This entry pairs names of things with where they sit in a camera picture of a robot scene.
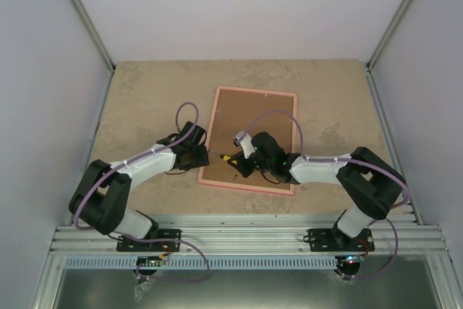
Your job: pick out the pink picture frame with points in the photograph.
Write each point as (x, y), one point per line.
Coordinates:
(217, 106)

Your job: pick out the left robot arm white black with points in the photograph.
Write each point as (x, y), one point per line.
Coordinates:
(101, 198)

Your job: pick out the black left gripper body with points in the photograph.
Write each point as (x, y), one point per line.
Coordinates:
(196, 161)

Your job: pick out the aluminium side rail right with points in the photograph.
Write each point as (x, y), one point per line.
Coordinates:
(384, 122)

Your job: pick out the aluminium rail front beam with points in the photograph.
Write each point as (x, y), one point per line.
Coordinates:
(261, 235)

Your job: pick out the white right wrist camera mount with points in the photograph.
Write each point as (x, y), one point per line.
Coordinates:
(244, 141)

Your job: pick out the aluminium corner post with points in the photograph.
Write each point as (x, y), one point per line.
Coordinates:
(392, 27)
(93, 33)

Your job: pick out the grey slotted cable duct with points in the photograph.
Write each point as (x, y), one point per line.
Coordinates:
(196, 263)

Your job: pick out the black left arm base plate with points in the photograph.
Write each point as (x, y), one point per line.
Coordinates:
(160, 240)

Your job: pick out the aluminium corner post left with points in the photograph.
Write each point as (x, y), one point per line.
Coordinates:
(93, 33)

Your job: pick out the aluminium corner post right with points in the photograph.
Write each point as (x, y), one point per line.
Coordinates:
(392, 27)

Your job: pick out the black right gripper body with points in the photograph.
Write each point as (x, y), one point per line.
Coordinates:
(265, 165)

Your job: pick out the metal sheet front panel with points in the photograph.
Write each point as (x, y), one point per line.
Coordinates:
(412, 282)

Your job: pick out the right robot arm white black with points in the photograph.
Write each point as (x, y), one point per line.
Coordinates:
(372, 185)

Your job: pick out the yellow black pen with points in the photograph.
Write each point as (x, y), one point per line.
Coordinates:
(224, 157)

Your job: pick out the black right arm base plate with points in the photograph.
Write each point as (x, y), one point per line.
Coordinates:
(328, 240)

